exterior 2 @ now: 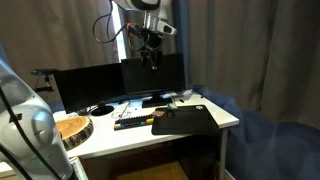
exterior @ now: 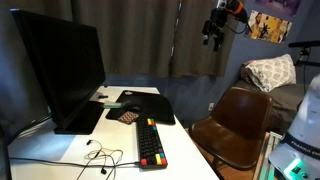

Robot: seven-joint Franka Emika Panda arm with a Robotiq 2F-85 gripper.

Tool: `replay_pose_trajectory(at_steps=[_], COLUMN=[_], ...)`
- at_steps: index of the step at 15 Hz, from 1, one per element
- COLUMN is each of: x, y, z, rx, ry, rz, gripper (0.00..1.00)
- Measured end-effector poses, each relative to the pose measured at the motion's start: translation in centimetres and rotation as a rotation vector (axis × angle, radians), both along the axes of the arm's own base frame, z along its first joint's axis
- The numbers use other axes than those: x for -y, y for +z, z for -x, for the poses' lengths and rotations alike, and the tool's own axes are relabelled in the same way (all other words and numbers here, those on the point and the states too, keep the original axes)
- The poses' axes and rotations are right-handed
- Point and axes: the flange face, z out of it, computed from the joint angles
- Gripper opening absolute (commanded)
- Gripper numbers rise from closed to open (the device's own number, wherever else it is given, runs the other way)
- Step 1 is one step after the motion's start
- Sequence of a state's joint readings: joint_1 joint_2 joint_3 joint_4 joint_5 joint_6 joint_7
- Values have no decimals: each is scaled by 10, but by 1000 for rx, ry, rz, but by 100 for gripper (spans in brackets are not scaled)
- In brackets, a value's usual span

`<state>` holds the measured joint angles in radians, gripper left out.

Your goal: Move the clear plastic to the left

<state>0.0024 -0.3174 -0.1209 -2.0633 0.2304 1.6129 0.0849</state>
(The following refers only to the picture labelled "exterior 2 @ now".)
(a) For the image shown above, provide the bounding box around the round wood slice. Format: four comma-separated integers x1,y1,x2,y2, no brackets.
54,115,95,151

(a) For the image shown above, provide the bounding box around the black monitor with round base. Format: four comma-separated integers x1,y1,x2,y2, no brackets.
53,62,126,117

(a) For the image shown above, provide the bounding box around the black desk mat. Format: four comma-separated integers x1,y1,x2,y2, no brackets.
151,104,221,136

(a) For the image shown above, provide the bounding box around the grey curtain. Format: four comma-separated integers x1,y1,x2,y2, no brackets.
0,0,120,88
173,0,320,129

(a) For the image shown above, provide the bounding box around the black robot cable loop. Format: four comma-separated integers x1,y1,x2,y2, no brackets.
92,0,148,52

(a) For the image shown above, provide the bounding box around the black round device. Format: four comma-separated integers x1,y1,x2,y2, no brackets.
120,52,187,109

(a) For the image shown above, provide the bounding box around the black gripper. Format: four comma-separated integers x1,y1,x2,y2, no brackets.
141,31,165,71

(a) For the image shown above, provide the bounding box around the white flat box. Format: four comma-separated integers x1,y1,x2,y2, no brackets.
52,111,78,122

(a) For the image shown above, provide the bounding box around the white desk leg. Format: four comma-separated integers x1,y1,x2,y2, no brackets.
218,127,230,180

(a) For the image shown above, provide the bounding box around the black camera on stand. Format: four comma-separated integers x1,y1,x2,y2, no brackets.
31,68,62,93

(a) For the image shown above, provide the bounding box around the black earphone cable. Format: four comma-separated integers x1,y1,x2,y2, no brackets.
111,100,132,120

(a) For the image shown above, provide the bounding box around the black keyboard with coloured keys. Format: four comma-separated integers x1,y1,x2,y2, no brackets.
113,114,155,131

